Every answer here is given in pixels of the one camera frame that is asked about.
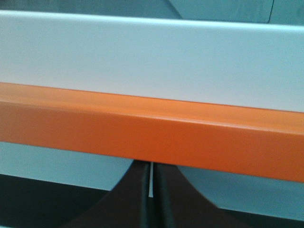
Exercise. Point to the white framed glass sash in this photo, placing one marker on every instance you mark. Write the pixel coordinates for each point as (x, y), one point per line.
(145, 48)

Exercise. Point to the orange sash handle bar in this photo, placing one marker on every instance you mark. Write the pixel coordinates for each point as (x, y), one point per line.
(244, 140)

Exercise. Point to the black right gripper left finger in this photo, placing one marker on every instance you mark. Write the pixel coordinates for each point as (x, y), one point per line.
(125, 206)

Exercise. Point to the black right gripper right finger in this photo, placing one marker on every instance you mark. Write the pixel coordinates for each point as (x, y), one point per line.
(179, 205)

